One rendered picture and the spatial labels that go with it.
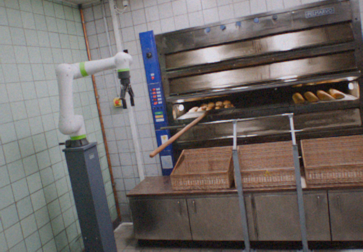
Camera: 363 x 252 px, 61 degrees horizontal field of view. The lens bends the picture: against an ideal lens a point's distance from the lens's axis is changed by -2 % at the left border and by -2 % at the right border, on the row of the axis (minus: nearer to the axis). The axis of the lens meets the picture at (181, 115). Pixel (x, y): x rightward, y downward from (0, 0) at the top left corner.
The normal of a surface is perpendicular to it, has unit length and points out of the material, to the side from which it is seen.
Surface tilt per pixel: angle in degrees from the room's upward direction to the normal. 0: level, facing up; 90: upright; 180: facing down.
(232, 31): 90
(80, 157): 90
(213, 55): 70
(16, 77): 90
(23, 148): 90
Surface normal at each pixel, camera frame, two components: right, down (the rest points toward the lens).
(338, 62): -0.33, -0.19
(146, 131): -0.29, 0.15
